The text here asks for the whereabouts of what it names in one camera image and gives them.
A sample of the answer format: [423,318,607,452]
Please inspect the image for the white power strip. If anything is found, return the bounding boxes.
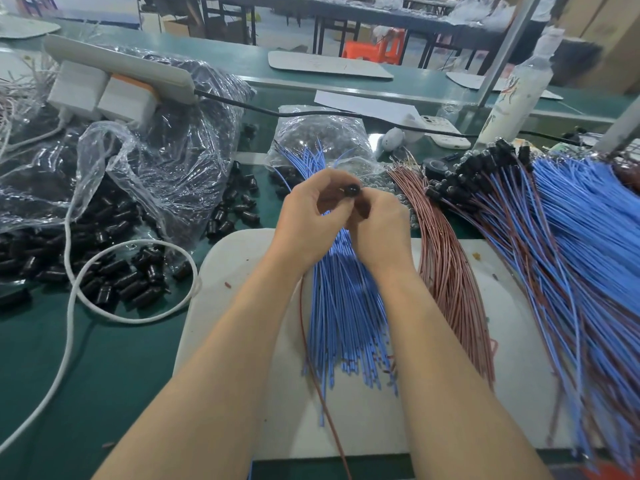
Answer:
[45,33,199,106]

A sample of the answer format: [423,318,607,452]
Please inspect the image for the pile of black plastic caps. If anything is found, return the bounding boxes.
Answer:
[0,157,263,314]

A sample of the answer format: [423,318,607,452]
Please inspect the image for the white flat device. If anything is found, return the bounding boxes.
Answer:
[410,115,471,151]

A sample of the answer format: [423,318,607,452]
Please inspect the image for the person's left hand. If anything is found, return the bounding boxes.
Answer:
[268,169,363,278]

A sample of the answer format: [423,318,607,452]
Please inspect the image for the person's right forearm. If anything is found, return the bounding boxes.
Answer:
[378,263,553,480]

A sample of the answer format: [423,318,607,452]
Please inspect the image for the white flat tray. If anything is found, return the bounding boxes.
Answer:
[267,49,394,80]
[0,15,61,40]
[445,71,564,101]

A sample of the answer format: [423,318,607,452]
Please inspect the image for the cardboard boxes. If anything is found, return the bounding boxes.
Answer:
[560,0,640,94]

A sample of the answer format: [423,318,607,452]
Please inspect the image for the person's left forearm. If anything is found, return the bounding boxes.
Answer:
[92,259,319,480]

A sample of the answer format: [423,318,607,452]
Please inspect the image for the blue table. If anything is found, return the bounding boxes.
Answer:
[20,0,141,26]

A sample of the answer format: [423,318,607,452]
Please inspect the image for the long black-frame table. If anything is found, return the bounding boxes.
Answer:
[195,0,504,68]

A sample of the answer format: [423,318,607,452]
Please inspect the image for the white work board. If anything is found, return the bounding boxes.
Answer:
[172,227,576,461]

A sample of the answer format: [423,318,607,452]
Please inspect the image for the black power cord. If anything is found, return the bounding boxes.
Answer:
[196,89,591,146]

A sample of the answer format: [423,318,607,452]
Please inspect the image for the white charging cable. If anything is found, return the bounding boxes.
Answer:
[0,117,201,454]

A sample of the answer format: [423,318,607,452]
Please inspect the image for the white computer mouse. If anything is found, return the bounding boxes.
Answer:
[380,127,406,154]

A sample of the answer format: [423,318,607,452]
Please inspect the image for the orange plastic stool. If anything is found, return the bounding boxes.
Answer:
[343,27,406,64]

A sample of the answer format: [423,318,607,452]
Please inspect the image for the bundle of stripped brown wires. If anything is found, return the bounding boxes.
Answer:
[0,63,61,161]

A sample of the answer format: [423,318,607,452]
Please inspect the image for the white spray bottle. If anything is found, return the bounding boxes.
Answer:
[476,27,566,148]

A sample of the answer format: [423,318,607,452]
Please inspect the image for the white paper sheet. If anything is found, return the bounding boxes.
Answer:
[314,89,426,126]

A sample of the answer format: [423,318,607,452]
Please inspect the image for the pile of assembled wire harnesses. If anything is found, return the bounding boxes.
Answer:
[425,137,640,474]

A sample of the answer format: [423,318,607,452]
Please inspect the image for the white orange charger adapter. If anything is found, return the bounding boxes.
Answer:
[97,73,159,126]

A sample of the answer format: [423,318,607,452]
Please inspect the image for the large clear plastic bag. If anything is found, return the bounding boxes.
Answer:
[0,45,256,244]

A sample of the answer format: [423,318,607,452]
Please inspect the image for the short metal frame post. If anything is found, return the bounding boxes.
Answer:
[592,95,640,158]

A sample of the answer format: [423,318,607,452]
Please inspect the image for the small clear plastic bag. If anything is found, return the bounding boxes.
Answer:
[266,105,379,184]

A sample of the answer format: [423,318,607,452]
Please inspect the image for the slanted metal frame post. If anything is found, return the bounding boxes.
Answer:
[475,0,546,106]

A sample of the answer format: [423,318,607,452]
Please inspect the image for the bundle of blue wires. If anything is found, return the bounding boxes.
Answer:
[272,143,399,426]

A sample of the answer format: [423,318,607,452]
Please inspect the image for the person's right hand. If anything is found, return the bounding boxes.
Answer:
[348,187,415,281]

